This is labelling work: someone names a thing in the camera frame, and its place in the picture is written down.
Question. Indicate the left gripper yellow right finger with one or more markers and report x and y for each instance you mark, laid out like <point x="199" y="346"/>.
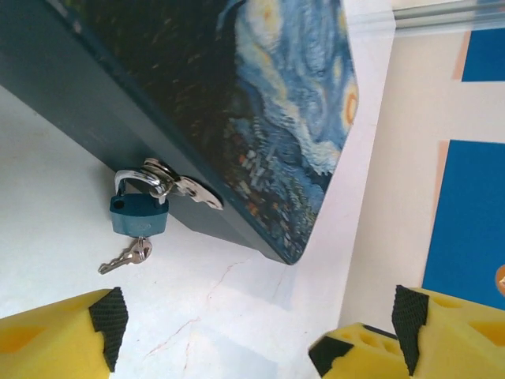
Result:
<point x="453" y="347"/>

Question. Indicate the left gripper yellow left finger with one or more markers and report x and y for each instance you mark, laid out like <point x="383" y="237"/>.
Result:
<point x="47" y="347"/>

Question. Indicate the blue padlock with silver shackle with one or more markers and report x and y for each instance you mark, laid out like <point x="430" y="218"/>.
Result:
<point x="138" y="215"/>

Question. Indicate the starry night print box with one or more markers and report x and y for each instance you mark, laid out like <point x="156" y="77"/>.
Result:
<point x="197" y="98"/>

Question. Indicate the aluminium frame post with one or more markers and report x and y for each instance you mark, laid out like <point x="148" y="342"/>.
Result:
<point x="453" y="19"/>

